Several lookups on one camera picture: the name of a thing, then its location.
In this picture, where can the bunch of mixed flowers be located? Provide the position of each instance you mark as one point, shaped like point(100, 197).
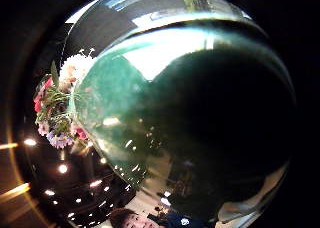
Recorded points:
point(55, 103)

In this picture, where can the the person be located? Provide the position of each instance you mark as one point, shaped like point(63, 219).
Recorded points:
point(135, 220)

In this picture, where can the group of ceiling spot lamps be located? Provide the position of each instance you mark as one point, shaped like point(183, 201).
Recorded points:
point(62, 168)

